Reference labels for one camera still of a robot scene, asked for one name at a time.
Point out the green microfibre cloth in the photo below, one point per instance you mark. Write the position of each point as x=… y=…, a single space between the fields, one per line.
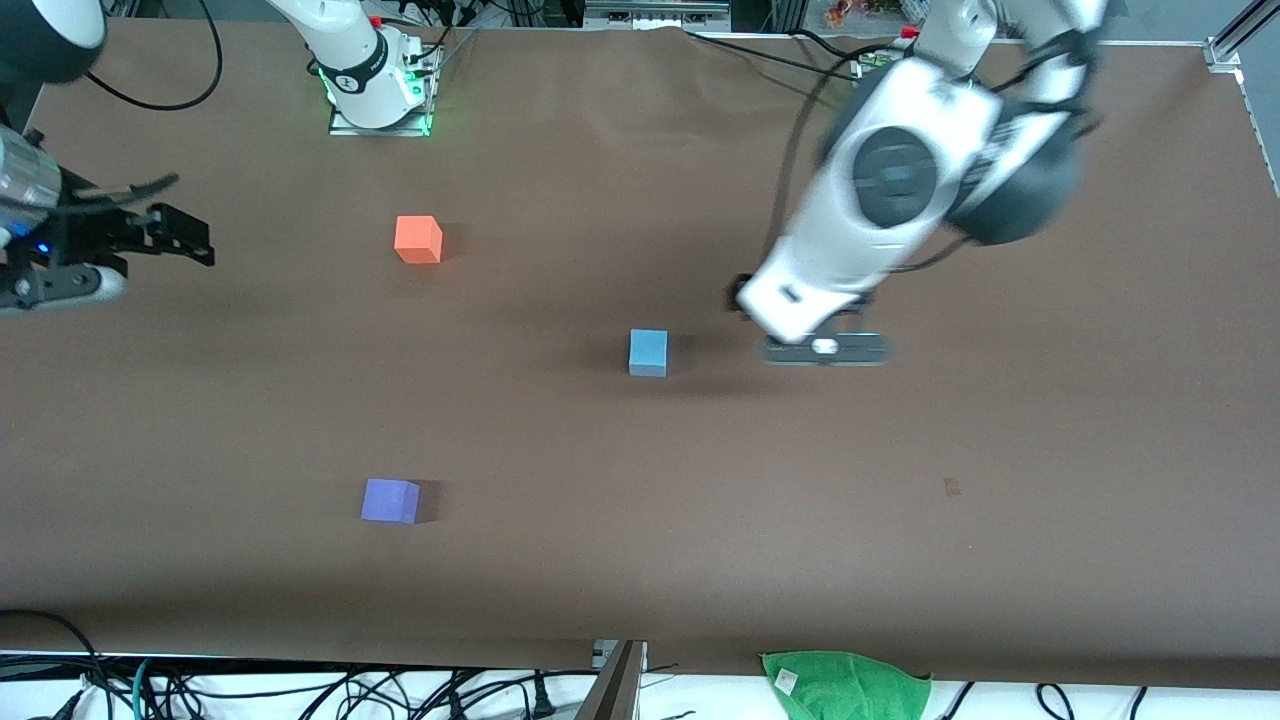
x=845 y=688

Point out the aluminium frame profile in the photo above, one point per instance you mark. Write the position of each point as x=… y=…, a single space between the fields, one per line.
x=1240 y=35

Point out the light blue foam block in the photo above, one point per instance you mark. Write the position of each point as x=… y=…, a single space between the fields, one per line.
x=648 y=353

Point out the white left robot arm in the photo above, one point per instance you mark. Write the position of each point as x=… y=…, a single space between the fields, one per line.
x=900 y=180

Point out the purple foam block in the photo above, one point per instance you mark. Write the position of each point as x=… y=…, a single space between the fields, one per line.
x=389 y=501

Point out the colourful small toys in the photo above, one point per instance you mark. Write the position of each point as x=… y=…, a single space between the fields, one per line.
x=870 y=12

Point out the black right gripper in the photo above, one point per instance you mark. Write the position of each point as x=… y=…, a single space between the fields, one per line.
x=88 y=232

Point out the black power plug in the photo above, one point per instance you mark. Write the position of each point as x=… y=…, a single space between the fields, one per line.
x=542 y=695

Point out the brown paper table cover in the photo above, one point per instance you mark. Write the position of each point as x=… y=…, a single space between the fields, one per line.
x=640 y=480

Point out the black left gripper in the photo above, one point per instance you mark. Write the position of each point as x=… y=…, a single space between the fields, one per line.
x=732 y=298

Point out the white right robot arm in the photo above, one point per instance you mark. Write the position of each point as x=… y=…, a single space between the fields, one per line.
x=355 y=60

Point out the orange foam block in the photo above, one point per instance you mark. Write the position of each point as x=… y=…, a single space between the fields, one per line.
x=418 y=240

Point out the grey metal post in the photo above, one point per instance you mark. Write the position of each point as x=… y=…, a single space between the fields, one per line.
x=612 y=690

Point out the grey device with ports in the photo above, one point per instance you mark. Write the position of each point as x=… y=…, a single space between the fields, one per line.
x=655 y=14

